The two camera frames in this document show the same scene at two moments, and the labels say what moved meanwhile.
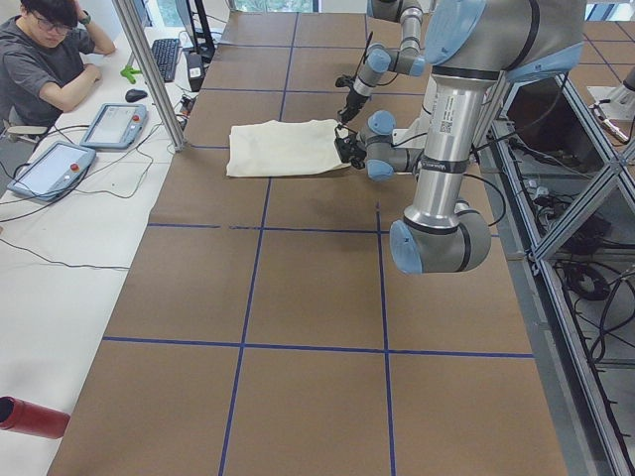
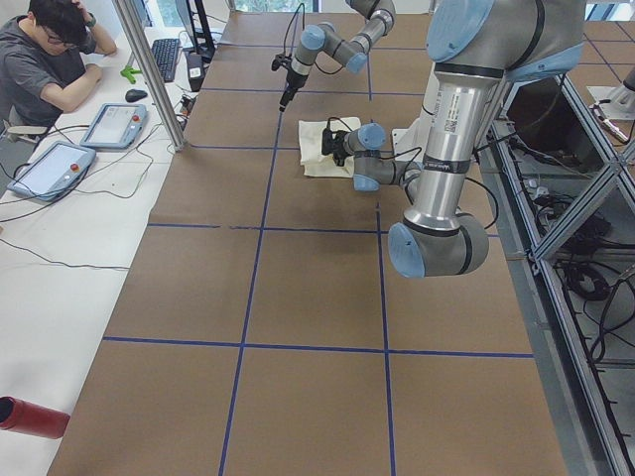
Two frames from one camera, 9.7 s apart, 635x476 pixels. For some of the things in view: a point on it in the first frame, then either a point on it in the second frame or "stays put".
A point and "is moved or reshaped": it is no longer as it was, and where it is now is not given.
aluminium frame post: (135, 32) stays put
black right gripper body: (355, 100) -> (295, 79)
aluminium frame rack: (562, 186) stays put
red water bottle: (31, 418) stays put
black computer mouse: (133, 95) stays put
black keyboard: (165, 52) stays put
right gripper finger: (346, 114) -> (288, 94)
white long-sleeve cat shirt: (277, 147) is moved or reshaped
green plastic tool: (129, 72) stays put
